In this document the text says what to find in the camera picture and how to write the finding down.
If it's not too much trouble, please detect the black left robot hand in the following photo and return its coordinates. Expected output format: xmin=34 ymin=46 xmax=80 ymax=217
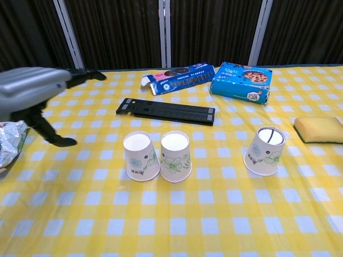
xmin=0 ymin=66 xmax=108 ymax=147

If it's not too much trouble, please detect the paper cup with blue flower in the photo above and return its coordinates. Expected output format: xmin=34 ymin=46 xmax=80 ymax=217
xmin=123 ymin=131 xmax=161 ymax=183

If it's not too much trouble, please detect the paper cup with green flower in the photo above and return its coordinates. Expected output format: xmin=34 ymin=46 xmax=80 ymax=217
xmin=160 ymin=131 xmax=192 ymax=184

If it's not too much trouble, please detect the paper cup with black-lined base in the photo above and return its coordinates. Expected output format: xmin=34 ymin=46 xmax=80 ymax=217
xmin=243 ymin=126 xmax=286 ymax=177

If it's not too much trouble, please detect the yellow white checkered tablecloth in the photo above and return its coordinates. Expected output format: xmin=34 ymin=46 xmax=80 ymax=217
xmin=0 ymin=64 xmax=343 ymax=257

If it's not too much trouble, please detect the dark pleated screen panel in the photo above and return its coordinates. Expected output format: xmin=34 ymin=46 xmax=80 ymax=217
xmin=258 ymin=0 xmax=343 ymax=66
xmin=170 ymin=0 xmax=262 ymax=67
xmin=0 ymin=0 xmax=77 ymax=73
xmin=65 ymin=0 xmax=163 ymax=72

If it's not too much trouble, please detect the silver snack bag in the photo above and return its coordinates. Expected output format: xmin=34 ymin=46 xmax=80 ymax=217
xmin=0 ymin=119 xmax=29 ymax=175

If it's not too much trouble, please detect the black folding stand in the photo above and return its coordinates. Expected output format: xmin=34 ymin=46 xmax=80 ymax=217
xmin=115 ymin=97 xmax=216 ymax=126

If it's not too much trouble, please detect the open blue Oreo box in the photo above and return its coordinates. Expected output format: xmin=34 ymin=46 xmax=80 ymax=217
xmin=141 ymin=63 xmax=216 ymax=96

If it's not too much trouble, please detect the blue chocolate chip cookie box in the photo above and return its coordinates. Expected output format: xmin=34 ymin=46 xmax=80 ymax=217
xmin=209 ymin=62 xmax=273 ymax=105

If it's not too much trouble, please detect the yellow sponge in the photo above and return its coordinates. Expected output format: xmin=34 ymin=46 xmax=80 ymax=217
xmin=293 ymin=116 xmax=343 ymax=144

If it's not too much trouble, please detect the white screen frame post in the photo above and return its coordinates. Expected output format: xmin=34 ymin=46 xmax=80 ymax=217
xmin=158 ymin=0 xmax=172 ymax=68
xmin=248 ymin=0 xmax=274 ymax=66
xmin=53 ymin=0 xmax=86 ymax=71

